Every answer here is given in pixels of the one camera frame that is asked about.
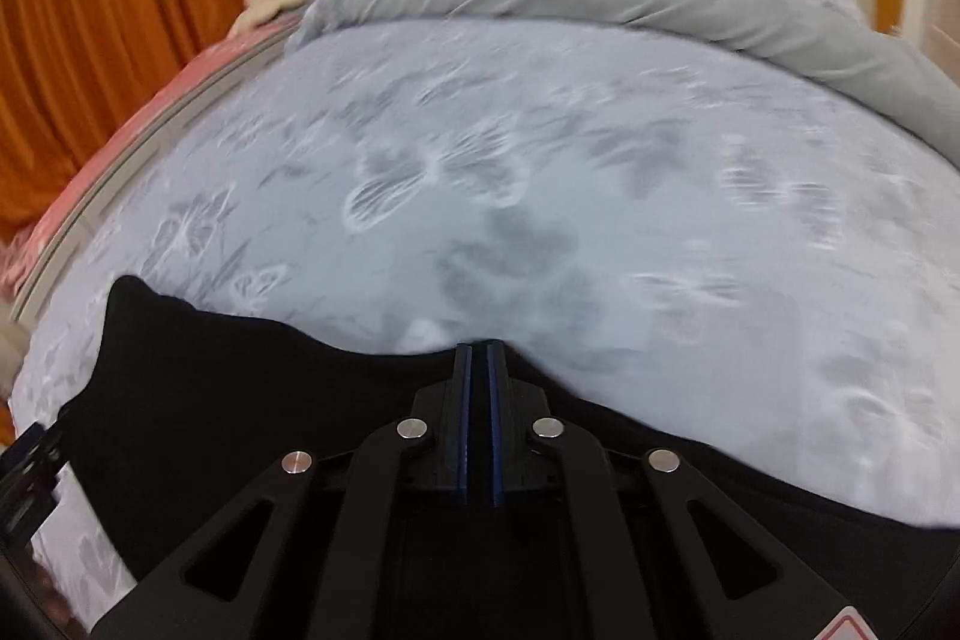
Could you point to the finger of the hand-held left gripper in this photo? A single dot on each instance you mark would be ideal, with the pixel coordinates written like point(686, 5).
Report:
point(41, 441)

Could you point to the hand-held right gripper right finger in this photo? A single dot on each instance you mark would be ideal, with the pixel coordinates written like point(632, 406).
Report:
point(493, 422)

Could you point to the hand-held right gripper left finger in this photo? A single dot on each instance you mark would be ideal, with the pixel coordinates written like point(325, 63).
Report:
point(463, 422)

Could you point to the black pants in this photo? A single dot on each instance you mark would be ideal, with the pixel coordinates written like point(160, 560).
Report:
point(225, 385)

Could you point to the pink patterned blanket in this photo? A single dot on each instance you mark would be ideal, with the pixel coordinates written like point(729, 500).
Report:
point(34, 242)

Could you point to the butterfly-print light blue bedsheet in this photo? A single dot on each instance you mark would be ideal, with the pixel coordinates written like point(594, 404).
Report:
point(600, 197)

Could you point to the orange curtain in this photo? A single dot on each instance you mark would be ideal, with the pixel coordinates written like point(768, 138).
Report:
point(112, 10)

